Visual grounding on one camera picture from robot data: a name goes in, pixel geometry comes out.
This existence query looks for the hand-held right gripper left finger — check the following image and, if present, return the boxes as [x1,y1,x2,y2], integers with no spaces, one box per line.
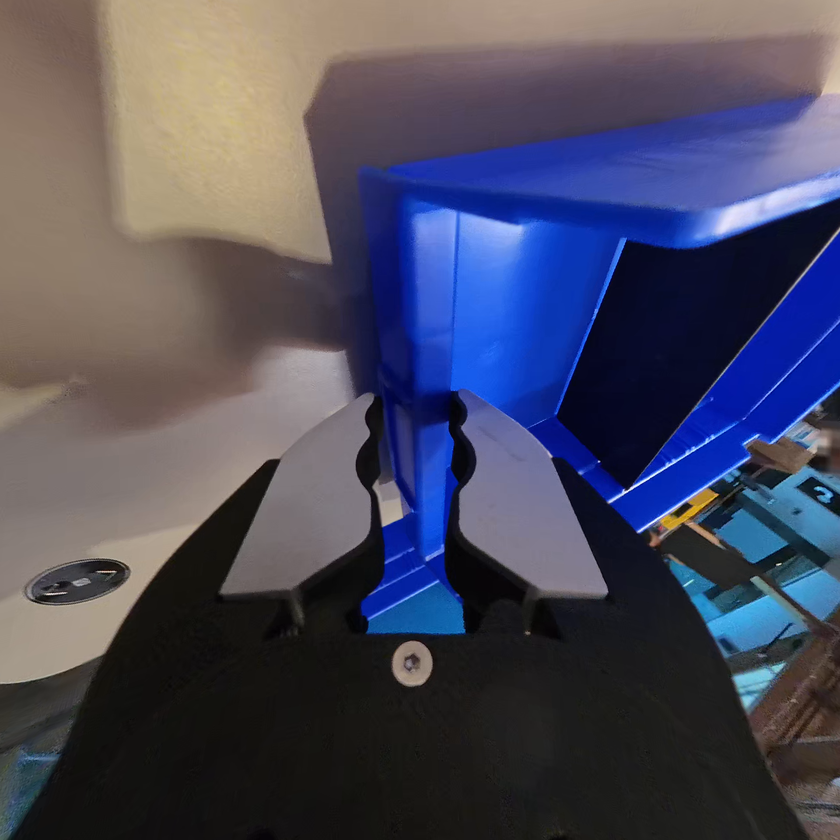
[218,392,387,631]

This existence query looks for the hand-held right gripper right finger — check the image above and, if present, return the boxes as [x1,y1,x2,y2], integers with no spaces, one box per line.
[445,389,609,631]

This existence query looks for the blue plastic bin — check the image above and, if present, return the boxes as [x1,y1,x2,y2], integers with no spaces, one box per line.
[357,95,840,634]

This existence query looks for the round table power socket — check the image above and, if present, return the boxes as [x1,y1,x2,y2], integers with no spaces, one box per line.
[23,558,132,606]

